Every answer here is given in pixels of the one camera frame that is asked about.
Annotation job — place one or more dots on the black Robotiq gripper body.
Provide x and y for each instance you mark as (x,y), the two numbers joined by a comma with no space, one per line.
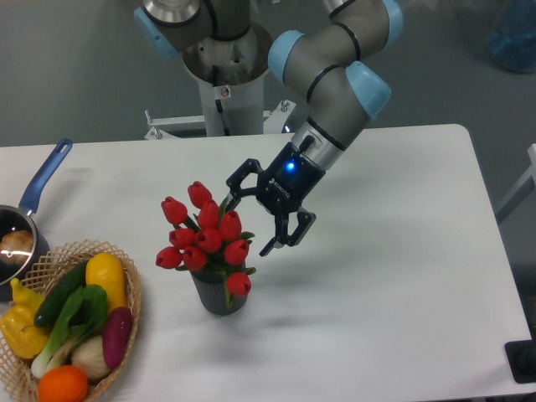
(290,177)

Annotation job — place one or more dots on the red tulip bouquet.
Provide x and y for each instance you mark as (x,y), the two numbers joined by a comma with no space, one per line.
(213,236)

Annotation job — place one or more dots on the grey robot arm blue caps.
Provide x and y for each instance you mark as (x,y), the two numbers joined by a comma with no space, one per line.
(325,69)

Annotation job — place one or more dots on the dark grey ribbed vase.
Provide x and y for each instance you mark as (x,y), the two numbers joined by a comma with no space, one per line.
(212,290)

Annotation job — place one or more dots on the yellow squash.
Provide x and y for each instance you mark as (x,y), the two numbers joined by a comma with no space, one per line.
(106,270)

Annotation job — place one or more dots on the purple sweet potato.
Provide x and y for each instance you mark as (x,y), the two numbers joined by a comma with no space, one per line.
(115,336)

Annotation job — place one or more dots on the green cucumber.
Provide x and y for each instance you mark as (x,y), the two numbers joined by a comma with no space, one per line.
(53,303)

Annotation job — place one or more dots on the green bok choy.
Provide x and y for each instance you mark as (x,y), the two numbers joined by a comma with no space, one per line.
(83,314)

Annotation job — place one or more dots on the beige garlic bulb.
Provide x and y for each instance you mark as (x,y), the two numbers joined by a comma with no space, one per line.
(89,358)

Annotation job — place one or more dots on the brown bread roll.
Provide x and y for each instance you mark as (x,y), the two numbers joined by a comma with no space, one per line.
(17,243)

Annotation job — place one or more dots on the white furniture leg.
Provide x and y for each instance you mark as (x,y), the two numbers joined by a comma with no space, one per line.
(524,185)

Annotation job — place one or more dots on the orange fruit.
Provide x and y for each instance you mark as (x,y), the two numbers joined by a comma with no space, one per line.
(65,383)

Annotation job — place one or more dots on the black device at table edge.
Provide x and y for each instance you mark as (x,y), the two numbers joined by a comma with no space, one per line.
(521,360)

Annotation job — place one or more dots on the yellow bell pepper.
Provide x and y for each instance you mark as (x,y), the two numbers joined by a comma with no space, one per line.
(17,324)

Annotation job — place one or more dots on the blue translucent container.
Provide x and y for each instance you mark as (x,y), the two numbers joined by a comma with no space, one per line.
(511,42)

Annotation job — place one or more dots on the white metal base frame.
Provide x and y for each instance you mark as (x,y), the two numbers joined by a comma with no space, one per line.
(275,121)

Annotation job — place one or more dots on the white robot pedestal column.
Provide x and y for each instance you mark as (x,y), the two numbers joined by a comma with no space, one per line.
(230,77)

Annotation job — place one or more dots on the blue handled saucepan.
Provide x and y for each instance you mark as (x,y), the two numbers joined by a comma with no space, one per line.
(21,218)

